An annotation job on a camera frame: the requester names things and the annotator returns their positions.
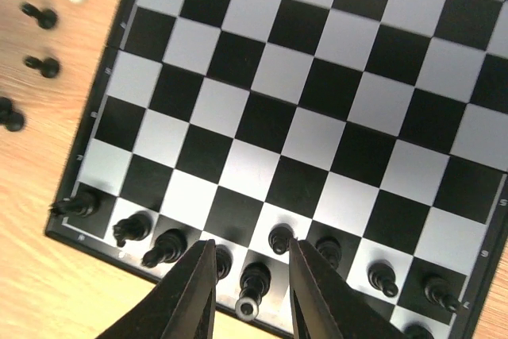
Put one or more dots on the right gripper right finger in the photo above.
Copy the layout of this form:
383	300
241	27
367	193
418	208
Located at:
323	305

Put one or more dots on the black chess piece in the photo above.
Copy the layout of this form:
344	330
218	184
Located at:
46	18
6	109
48	67
330	249
438	292
381	277
82	204
134	228
416	331
15	122
168	248
224	261
255	282
279	238

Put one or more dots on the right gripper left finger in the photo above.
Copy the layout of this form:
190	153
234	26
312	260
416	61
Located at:
181	305

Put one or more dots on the black and silver chessboard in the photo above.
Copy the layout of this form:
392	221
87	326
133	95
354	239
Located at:
382	123

